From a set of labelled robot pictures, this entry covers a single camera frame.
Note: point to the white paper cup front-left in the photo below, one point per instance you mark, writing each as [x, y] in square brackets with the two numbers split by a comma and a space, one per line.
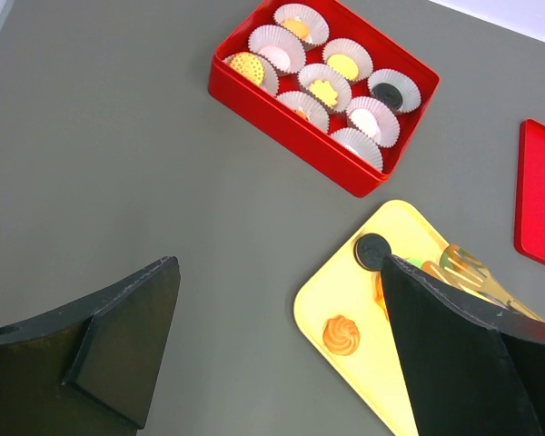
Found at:
[271, 82]

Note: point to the black sandwich cookie top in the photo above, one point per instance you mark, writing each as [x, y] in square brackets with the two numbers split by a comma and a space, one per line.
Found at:
[370, 250]

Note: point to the green sandwich cookie top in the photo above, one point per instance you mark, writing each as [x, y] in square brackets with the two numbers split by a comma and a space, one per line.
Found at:
[414, 261]

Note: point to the pink sandwich cookie top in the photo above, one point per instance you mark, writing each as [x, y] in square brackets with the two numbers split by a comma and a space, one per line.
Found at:
[278, 57]

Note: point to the white paper cup middle-right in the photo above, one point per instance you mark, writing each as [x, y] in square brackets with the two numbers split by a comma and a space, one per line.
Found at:
[387, 120]

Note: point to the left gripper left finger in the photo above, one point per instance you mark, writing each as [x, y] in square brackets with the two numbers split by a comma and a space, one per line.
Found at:
[89, 367]

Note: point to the red box lid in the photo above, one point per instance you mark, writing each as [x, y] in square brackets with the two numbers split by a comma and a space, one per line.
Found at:
[529, 227]

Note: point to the orange swirl cookie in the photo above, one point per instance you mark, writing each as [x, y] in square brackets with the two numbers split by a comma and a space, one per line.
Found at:
[341, 336]

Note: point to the orange fish cookie left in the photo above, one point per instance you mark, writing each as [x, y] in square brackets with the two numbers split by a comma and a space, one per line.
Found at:
[379, 296]

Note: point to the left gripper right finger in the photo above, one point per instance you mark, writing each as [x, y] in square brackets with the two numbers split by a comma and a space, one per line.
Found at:
[470, 367]

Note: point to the white paper cup front-right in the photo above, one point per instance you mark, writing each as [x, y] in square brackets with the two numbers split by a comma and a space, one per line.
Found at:
[361, 145]

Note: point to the red cookie box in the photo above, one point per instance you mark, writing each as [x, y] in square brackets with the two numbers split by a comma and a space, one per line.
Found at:
[315, 147]

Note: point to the white paper cup centre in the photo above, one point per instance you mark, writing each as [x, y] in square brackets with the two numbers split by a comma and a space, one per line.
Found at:
[312, 72]

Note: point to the orange leaf cookie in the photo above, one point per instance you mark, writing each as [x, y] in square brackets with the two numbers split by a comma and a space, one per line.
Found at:
[323, 91]

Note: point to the white paper cup middle-left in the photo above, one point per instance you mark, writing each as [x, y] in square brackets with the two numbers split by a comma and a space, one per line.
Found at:
[279, 36]

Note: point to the white paper cup back-right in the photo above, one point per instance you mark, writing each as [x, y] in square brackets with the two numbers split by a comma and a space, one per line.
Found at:
[410, 91]

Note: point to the metal tongs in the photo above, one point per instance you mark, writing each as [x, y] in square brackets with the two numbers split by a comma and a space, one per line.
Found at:
[460, 269]

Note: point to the pink sandwich cookie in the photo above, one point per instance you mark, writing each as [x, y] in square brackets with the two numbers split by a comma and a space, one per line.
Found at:
[278, 57]
[366, 122]

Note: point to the white paper cup front-middle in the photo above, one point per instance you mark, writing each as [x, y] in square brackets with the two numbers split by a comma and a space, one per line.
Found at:
[316, 112]

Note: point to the round dotted biscuit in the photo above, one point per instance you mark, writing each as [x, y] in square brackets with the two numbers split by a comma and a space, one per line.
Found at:
[249, 66]
[344, 65]

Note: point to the white paper cup back-middle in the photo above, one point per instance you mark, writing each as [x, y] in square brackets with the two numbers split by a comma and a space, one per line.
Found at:
[355, 51]

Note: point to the yellow tray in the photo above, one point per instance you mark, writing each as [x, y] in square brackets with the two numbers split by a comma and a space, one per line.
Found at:
[342, 287]

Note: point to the black sandwich cookie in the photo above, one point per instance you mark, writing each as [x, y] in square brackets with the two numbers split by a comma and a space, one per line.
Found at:
[389, 95]
[370, 250]

